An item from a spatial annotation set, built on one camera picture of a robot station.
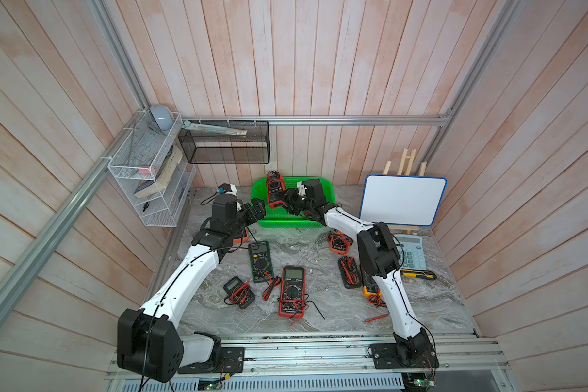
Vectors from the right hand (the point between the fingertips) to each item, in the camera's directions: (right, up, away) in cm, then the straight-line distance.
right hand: (274, 197), depth 98 cm
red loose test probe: (+35, -43, -16) cm, 58 cm away
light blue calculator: (+56, -25, -3) cm, 61 cm away
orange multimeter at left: (-14, -18, -1) cm, 23 cm away
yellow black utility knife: (+55, -30, -8) cm, 63 cm away
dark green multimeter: (-5, -26, -5) cm, 26 cm away
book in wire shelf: (-41, +2, -19) cm, 46 cm away
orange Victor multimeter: (+26, -18, -3) cm, 32 cm away
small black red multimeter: (-11, -34, -15) cm, 39 cm away
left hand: (-5, -5, -17) cm, 18 cm away
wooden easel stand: (+48, +10, -11) cm, 51 cm away
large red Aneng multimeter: (+8, -34, -14) cm, 38 cm away
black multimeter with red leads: (+29, -28, -10) cm, 41 cm away
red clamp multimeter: (0, +4, +1) cm, 4 cm away
